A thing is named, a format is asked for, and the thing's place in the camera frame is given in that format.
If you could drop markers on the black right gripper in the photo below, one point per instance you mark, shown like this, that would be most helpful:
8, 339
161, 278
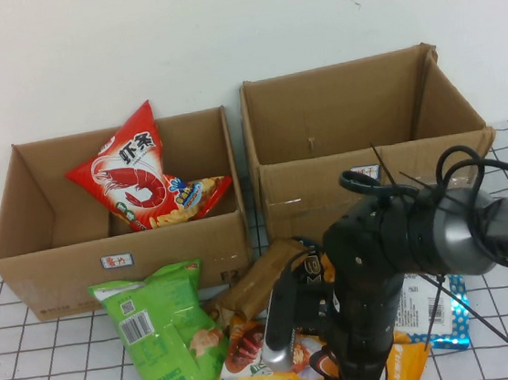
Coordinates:
365, 324

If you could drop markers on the small yellow snack packet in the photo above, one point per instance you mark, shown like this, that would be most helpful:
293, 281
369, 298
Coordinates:
401, 337

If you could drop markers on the red shrimp chips bag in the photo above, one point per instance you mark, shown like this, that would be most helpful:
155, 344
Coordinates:
133, 181

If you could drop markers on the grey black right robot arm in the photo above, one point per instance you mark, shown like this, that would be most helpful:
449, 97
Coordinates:
460, 230

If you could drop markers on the polka-dot bag with white label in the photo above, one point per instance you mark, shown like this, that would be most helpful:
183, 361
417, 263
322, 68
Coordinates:
416, 304

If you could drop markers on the green chips bag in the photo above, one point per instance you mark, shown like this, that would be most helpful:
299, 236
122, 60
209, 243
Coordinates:
160, 329

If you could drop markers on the white label with red handwriting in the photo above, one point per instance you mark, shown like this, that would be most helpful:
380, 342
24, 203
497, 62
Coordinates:
369, 171
116, 261

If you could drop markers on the tall taped cardboard box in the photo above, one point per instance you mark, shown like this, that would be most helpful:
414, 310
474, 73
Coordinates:
282, 118

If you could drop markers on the white grid tablecloth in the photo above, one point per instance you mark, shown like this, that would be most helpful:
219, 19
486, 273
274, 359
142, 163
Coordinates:
48, 360

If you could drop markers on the low cardboard box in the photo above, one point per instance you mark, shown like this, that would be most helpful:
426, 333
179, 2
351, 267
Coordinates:
62, 276

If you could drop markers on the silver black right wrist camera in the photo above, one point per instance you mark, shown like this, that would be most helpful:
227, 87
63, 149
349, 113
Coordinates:
278, 325

